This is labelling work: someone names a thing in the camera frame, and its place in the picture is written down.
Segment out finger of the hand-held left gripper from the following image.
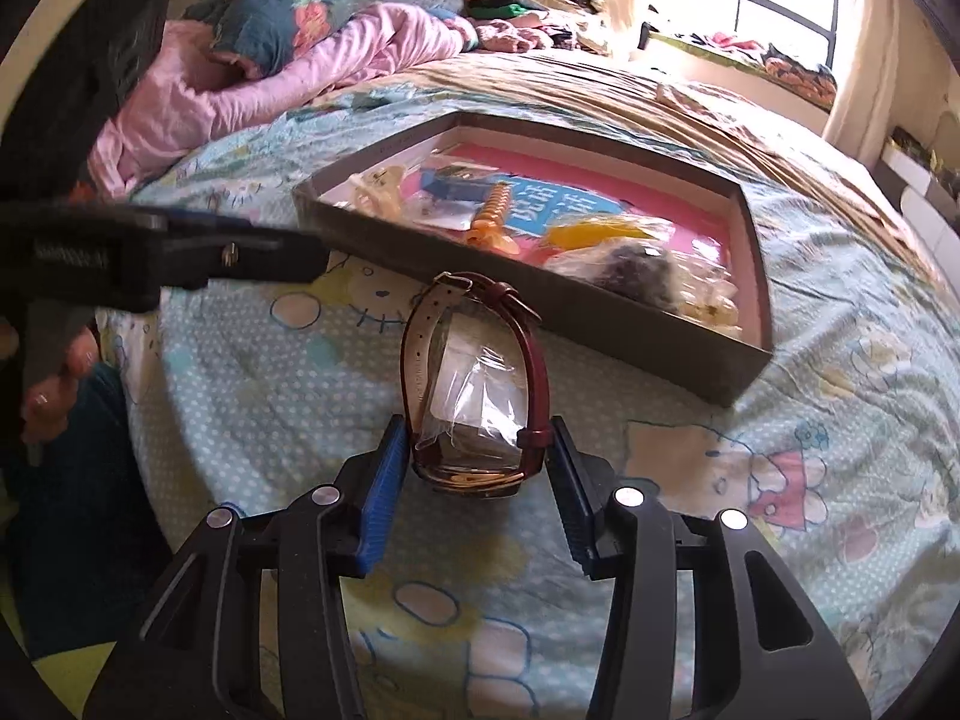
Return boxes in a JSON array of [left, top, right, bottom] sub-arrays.
[[161, 229, 331, 293], [166, 211, 260, 241]]

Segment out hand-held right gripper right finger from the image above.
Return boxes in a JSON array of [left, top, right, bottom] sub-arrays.
[[547, 414, 875, 720]]

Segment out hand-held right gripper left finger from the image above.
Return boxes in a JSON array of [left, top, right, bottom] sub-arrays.
[[82, 414, 410, 720]]

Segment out red strap wristwatch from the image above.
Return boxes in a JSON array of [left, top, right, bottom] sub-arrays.
[[400, 272, 554, 500]]

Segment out grey shallow cardboard box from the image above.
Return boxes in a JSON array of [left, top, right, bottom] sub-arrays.
[[292, 111, 775, 407]]

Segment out blue earring box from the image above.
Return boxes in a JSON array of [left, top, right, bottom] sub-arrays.
[[420, 163, 500, 200]]

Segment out bag of black beads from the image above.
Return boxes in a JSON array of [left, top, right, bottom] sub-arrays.
[[551, 236, 683, 308]]

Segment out orange spiral hair clip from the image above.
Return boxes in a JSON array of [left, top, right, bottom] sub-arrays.
[[465, 180, 522, 256]]

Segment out yellow bangles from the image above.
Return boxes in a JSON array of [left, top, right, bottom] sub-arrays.
[[540, 211, 672, 256]]

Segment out person's left hand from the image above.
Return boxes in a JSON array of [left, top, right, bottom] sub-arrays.
[[0, 319, 102, 443]]

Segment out cream hair claw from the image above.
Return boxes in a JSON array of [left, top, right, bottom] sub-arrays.
[[346, 169, 406, 215]]

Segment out pink blanket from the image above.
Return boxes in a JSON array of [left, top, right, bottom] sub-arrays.
[[86, 4, 481, 200]]

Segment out cartoon print bedsheet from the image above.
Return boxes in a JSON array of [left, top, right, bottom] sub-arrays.
[[94, 82, 960, 720]]

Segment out teal floral pillow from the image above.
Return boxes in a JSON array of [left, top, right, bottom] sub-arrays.
[[184, 0, 361, 76]]

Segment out bag of pale yellow beads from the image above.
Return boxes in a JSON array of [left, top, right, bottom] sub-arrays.
[[671, 244, 743, 335]]

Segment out person's teal trouser leg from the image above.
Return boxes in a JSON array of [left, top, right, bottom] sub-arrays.
[[7, 364, 162, 661]]

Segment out pink book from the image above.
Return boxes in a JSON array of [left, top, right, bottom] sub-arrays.
[[405, 141, 732, 278]]

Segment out pile of clothes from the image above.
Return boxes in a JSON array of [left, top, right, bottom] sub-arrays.
[[461, 0, 612, 57]]

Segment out yellow-green cloth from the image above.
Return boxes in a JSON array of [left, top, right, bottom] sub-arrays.
[[0, 645, 98, 720]]

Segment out white dresser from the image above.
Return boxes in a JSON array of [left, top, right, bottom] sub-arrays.
[[874, 127, 960, 256]]

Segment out clothes on windowsill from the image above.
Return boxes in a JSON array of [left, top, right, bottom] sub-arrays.
[[675, 30, 837, 110]]

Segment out dresser top clutter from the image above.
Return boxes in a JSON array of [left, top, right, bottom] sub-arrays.
[[889, 124, 960, 188]]

